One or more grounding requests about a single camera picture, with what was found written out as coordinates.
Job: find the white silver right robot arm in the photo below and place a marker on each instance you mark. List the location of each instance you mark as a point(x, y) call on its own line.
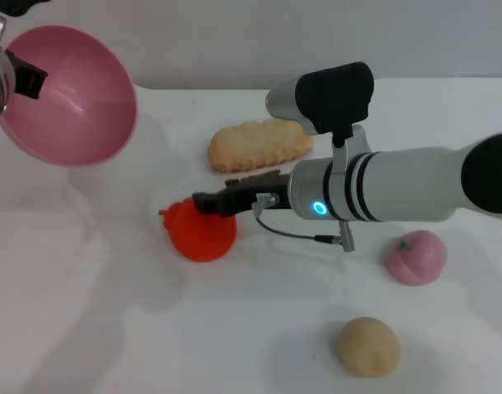
point(398, 184)

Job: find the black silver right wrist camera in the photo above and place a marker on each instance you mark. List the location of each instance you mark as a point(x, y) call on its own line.
point(337, 98)

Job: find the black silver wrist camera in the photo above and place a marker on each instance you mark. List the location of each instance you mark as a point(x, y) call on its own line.
point(24, 6)
point(337, 98)

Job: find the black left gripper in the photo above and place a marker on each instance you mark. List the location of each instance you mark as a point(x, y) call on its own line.
point(18, 67)

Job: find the pink plastic bowl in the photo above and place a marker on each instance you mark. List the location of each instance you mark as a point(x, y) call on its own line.
point(82, 102)

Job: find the long beige bread loaf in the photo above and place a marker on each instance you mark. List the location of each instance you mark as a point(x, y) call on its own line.
point(250, 145)

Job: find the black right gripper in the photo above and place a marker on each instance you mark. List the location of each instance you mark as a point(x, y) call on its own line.
point(259, 191)

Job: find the round beige bun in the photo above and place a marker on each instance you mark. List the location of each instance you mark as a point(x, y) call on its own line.
point(367, 346)

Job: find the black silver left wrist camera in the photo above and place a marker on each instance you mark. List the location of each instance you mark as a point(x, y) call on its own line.
point(24, 6)

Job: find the orange toy fruit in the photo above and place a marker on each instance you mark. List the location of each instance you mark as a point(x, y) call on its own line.
point(201, 238)

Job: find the pink toy peach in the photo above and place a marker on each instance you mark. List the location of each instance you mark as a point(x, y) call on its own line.
point(417, 258)

